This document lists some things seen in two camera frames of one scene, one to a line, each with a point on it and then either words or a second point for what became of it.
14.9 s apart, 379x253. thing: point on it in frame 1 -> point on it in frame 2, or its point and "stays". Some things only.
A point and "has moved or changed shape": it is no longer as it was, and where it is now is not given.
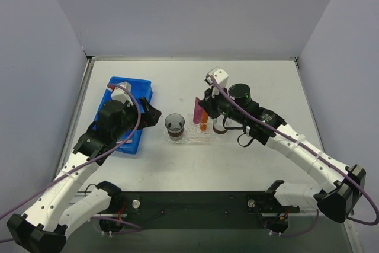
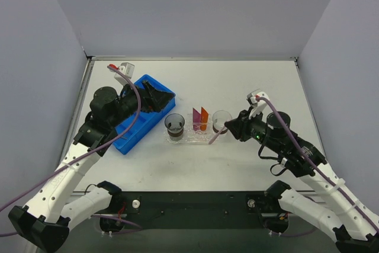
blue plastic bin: x=142 y=87 has moved or changed shape
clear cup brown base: x=218 y=125 stays
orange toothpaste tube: x=204 y=121 stays
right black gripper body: x=211 y=102 -> x=241 y=126
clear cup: x=174 y=122 stays
